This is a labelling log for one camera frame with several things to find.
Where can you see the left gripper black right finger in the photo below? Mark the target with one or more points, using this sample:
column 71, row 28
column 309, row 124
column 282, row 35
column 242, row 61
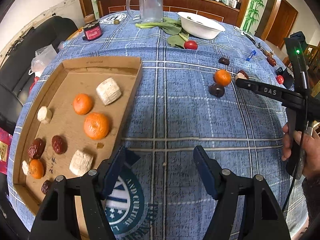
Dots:
column 251, row 198

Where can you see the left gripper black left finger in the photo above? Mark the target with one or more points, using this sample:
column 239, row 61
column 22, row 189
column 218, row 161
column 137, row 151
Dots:
column 57, row 218

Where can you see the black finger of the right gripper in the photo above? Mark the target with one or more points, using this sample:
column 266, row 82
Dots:
column 263, row 89

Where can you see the dark red date front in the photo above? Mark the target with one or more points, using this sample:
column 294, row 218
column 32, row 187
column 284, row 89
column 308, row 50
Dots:
column 46, row 186

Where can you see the dark red date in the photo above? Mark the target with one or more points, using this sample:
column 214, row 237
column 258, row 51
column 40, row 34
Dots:
column 46, row 186
column 224, row 61

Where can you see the small orange tangerine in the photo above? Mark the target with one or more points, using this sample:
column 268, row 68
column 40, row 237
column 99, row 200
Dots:
column 36, row 169

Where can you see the small white chunk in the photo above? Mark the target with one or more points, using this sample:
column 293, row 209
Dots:
column 240, row 75
column 81, row 163
column 25, row 167

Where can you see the wrinkled red date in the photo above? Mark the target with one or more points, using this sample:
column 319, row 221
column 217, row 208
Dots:
column 36, row 149

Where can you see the orange tangerine front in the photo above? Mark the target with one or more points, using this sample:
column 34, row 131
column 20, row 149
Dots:
column 96, row 126

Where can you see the white round chunk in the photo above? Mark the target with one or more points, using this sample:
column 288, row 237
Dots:
column 44, row 115

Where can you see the large white block chunk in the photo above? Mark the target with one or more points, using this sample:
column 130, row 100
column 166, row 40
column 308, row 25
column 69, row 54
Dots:
column 108, row 91

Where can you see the person's right hand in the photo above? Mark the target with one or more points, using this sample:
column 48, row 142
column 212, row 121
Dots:
column 310, row 145

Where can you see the red cherry tomato near cup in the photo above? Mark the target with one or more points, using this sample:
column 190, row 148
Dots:
column 280, row 79

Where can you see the red date near table edge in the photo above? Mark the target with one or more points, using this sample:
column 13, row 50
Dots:
column 271, row 61

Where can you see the red date beside chunk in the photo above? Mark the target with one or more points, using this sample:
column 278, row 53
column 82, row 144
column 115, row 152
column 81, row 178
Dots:
column 243, row 73

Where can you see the blue marker pen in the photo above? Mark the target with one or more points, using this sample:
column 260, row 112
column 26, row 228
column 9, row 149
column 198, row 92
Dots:
column 253, row 53

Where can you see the small white chunk in tray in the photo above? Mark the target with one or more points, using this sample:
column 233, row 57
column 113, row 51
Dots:
column 25, row 167

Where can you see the wooden door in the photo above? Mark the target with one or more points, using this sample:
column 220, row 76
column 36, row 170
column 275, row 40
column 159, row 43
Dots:
column 283, row 24

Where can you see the dark plum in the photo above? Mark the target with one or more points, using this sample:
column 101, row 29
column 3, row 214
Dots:
column 216, row 90

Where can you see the dark red date far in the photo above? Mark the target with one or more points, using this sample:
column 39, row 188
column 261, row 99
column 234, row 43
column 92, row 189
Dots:
column 224, row 61

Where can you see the red date in tray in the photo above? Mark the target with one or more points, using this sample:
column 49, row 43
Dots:
column 59, row 145

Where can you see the blue plaid tablecloth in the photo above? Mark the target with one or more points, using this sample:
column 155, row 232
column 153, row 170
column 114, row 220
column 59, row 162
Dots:
column 162, row 196

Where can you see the brown cardboard tray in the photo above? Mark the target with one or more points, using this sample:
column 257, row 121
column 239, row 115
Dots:
column 56, row 89

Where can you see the red cherry tomato near greens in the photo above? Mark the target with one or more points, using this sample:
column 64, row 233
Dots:
column 190, row 44

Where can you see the white plastic bowl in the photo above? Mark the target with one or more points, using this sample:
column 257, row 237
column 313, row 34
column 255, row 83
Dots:
column 200, row 26

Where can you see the green leafy vegetable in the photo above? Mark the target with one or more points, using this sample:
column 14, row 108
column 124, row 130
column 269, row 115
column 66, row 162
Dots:
column 177, row 36

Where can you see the black sofa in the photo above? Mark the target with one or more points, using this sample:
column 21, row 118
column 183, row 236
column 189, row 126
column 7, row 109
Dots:
column 16, row 75

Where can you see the clear plastic bag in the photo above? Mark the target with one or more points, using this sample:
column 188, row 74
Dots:
column 43, row 57

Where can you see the wooden sideboard cabinet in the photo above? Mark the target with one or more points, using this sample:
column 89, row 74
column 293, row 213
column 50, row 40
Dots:
column 210, row 9

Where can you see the pink labelled dark jar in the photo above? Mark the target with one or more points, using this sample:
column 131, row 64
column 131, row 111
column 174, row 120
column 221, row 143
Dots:
column 92, row 31

